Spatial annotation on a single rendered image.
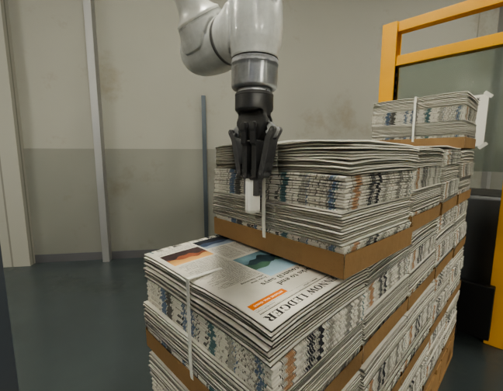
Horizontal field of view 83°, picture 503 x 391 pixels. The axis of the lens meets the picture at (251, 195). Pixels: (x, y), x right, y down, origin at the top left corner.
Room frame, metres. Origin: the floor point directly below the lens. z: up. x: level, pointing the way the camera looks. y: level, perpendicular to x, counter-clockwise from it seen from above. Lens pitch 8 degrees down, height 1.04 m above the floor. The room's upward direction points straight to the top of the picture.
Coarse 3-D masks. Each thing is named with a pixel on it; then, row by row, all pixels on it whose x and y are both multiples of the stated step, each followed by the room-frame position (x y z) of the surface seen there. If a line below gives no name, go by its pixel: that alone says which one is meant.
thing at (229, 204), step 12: (228, 144) 0.68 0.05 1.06; (216, 156) 0.72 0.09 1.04; (228, 156) 0.68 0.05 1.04; (216, 168) 0.72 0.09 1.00; (228, 168) 0.68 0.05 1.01; (216, 180) 0.72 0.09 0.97; (228, 180) 0.69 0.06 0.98; (240, 180) 0.64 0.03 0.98; (216, 192) 0.71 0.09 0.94; (228, 192) 0.68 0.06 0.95; (240, 192) 0.65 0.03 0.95; (216, 204) 0.71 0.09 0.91; (228, 204) 0.67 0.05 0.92; (240, 204) 0.64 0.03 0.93; (228, 216) 0.67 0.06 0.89; (240, 216) 0.64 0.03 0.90; (252, 216) 0.61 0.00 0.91
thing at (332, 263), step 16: (288, 240) 0.53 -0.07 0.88; (384, 240) 0.53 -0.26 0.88; (400, 240) 0.58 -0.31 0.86; (288, 256) 0.53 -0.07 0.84; (304, 256) 0.50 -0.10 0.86; (320, 256) 0.47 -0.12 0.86; (336, 256) 0.45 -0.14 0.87; (352, 256) 0.45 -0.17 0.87; (368, 256) 0.49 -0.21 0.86; (384, 256) 0.54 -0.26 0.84; (336, 272) 0.45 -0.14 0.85; (352, 272) 0.46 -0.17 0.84
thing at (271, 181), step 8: (272, 168) 0.57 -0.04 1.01; (272, 176) 0.57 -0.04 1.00; (272, 184) 0.57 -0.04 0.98; (272, 192) 0.57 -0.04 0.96; (272, 200) 0.57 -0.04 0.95; (272, 208) 0.56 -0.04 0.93; (256, 216) 0.60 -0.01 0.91; (272, 216) 0.56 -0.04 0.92; (256, 224) 0.60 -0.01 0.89; (272, 224) 0.56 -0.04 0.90; (272, 232) 0.57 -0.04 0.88
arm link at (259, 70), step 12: (240, 60) 0.54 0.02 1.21; (252, 60) 0.53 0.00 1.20; (264, 60) 0.53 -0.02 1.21; (276, 60) 0.56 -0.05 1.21; (240, 72) 0.54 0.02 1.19; (252, 72) 0.53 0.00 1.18; (264, 72) 0.53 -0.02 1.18; (276, 72) 0.56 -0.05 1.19; (240, 84) 0.54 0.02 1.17; (252, 84) 0.53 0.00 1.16; (264, 84) 0.54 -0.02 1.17; (276, 84) 0.56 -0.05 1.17
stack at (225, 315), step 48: (432, 240) 0.92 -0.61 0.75; (192, 288) 0.46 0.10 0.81; (240, 288) 0.43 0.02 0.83; (288, 288) 0.43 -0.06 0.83; (336, 288) 0.44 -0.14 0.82; (384, 288) 0.62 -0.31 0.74; (432, 288) 0.92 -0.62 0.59; (192, 336) 0.47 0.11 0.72; (240, 336) 0.37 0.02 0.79; (288, 336) 0.35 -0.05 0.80; (336, 336) 0.45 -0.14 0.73; (432, 336) 1.00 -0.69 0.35; (240, 384) 0.37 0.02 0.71; (288, 384) 0.35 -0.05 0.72; (384, 384) 0.65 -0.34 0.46; (432, 384) 1.04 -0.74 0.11
